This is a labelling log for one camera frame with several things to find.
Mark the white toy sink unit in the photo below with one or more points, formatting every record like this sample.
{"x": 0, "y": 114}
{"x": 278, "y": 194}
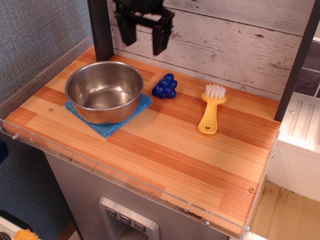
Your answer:
{"x": 295, "y": 160}

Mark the clear acrylic table guard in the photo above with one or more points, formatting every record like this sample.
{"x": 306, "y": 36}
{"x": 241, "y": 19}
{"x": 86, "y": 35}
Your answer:
{"x": 213, "y": 179}

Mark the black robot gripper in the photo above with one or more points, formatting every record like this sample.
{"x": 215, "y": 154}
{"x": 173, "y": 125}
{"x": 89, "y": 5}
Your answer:
{"x": 131, "y": 13}

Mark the dark vertical post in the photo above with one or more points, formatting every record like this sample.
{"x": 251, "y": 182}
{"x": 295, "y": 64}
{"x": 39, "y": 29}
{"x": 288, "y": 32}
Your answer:
{"x": 101, "y": 29}
{"x": 302, "y": 53}

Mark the dark vertical post left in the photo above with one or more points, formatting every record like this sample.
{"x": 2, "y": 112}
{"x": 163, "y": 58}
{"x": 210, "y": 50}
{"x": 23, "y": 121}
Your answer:
{"x": 101, "y": 29}

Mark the stainless steel bowl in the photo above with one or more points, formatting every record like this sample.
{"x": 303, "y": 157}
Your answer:
{"x": 106, "y": 92}

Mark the yellow object bottom left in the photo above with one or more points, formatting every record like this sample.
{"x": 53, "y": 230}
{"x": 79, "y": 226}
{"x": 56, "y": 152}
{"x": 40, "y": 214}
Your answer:
{"x": 25, "y": 234}

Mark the dark vertical post right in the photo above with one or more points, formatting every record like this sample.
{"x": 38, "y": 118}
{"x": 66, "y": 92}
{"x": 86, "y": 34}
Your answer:
{"x": 302, "y": 53}

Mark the grey toy fridge cabinet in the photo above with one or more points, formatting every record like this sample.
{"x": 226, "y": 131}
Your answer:
{"x": 82, "y": 190}

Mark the blue plastic grape bunch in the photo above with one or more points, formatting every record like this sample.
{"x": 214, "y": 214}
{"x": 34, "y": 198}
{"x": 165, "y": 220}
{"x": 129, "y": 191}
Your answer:
{"x": 166, "y": 87}

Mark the yellow scrub brush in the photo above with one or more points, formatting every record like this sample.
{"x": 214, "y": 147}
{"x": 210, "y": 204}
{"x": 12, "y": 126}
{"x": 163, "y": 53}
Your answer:
{"x": 213, "y": 96}

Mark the silver ice dispenser panel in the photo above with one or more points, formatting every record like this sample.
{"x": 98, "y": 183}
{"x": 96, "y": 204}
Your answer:
{"x": 123, "y": 223}

